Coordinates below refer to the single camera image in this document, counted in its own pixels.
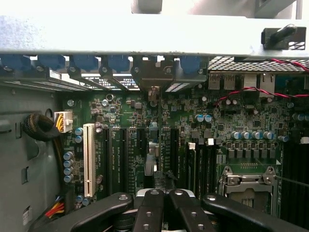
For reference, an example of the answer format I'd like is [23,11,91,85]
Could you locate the green motherboard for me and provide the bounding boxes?
[61,91,309,218]

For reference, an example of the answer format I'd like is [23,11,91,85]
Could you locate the red black twisted wire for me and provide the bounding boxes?
[213,58,309,107]

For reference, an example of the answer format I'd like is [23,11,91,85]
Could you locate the white expansion slot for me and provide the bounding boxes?
[83,123,97,198]

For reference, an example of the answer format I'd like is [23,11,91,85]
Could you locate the yellow red power wires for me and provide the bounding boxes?
[44,195,66,218]

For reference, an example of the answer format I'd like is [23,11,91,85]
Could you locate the black open PC case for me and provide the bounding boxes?
[0,14,309,232]

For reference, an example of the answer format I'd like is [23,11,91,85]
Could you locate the black sleeved power cable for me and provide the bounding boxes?
[23,111,73,142]

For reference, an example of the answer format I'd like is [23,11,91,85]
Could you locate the metal CPU socket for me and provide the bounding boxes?
[218,165,278,213]

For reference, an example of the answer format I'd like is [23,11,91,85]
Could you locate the grey parts rack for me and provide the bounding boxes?
[131,0,304,19]

